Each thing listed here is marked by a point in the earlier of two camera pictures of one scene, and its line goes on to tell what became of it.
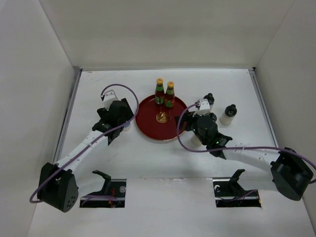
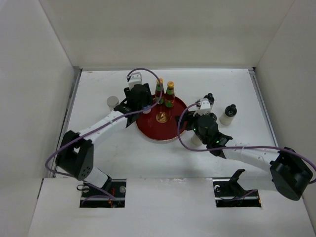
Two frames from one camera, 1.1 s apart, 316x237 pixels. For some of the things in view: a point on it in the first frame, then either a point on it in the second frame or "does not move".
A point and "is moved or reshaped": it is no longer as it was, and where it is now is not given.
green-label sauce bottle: x=170 y=96 does not move
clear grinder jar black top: x=212 y=116 does not move
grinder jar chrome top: x=195 y=140 does not move
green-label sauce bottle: x=159 y=92 does not move
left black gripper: x=103 y=112 → x=148 y=101
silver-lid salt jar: x=127 y=127 is moved or reshaped
